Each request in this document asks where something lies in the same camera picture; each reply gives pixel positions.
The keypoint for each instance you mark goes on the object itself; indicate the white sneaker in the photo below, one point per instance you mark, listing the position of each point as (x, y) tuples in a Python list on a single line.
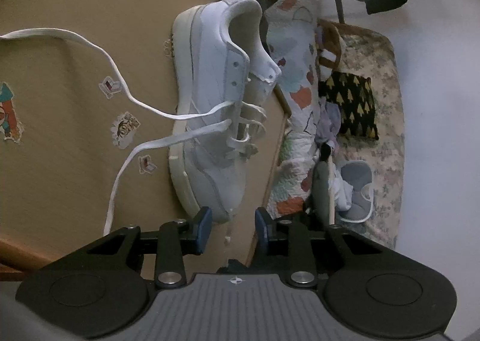
[(210, 64)]

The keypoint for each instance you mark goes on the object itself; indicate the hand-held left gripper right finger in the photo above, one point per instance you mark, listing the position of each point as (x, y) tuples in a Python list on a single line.
[(261, 230)]

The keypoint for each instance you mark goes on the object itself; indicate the heart patchwork quilt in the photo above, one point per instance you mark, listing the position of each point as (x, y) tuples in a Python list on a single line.
[(296, 49)]

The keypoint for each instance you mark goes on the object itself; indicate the cartoon face sticker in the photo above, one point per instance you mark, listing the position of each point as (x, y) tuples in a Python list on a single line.
[(125, 129)]

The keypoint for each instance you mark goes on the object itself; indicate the floral sofa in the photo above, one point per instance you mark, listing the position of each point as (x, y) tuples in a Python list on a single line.
[(386, 75)]

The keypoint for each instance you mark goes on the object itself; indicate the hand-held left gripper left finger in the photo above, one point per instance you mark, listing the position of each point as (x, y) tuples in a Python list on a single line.
[(202, 228)]

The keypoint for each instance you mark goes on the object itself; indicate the white shoelace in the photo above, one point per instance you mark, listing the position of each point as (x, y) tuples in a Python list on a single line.
[(45, 31)]

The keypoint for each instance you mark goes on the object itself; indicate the black sock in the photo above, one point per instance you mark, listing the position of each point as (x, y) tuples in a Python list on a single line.
[(326, 152)]

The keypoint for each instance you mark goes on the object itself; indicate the white cloth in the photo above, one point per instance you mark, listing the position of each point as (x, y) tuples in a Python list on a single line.
[(343, 191)]

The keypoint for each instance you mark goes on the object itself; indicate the rocket cartoon sticker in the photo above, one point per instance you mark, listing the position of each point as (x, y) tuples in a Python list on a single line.
[(9, 112)]

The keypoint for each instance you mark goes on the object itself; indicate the black gold tree pillow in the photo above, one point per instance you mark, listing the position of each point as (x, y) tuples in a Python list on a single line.
[(348, 105)]

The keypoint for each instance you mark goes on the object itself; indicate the yellow cartoon sticker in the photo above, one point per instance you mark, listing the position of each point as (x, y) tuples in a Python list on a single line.
[(168, 47)]

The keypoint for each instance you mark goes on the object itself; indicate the grey green cloth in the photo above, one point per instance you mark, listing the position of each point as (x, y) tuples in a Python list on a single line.
[(320, 191)]

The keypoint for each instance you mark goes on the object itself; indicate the grey slipper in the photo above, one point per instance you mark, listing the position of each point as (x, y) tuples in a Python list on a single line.
[(356, 176)]

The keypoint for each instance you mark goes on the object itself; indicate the lavender clothes pile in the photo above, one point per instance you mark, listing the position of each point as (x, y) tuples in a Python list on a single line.
[(328, 120)]

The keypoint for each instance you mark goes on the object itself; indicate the brown striped bag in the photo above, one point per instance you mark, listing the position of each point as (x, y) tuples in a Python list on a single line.
[(332, 39)]

